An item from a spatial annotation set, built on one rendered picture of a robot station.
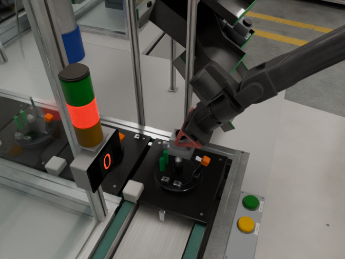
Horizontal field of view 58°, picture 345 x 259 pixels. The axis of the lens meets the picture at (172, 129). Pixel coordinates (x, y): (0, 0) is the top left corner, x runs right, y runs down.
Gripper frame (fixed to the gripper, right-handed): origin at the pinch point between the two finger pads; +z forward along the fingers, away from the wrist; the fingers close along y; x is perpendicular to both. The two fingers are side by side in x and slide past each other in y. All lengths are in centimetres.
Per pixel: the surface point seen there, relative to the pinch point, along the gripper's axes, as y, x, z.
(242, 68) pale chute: -47.8, 10.4, 0.1
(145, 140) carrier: -9.6, -2.1, 21.4
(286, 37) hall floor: -296, 92, 71
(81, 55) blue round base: -60, -41, 64
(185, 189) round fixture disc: 5.7, 11.0, 8.4
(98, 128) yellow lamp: 19.3, -18.5, -7.4
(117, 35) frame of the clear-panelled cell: -86, -36, 60
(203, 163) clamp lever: 1.3, 9.0, 0.5
